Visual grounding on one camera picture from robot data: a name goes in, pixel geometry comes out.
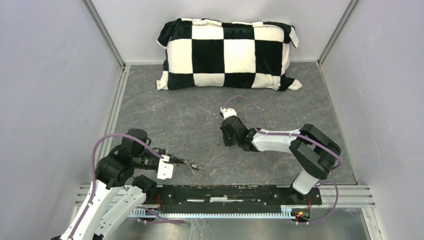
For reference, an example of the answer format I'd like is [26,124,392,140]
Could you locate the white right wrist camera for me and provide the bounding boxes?
[220,107,237,120]

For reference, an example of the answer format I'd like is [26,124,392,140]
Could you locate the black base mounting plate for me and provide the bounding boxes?
[140,184,323,214]

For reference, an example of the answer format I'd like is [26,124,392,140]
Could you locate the black and white checkered pillow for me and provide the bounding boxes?
[155,18,303,91]

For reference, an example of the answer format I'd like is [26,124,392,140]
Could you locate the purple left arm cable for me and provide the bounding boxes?
[66,133,165,240]

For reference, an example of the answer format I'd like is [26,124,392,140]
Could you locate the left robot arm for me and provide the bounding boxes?
[56,128,188,240]

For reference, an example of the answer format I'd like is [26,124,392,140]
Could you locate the white slotted cable duct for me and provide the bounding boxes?
[128,207,295,220]

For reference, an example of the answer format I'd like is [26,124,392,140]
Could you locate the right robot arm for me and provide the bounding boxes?
[220,116,341,204]

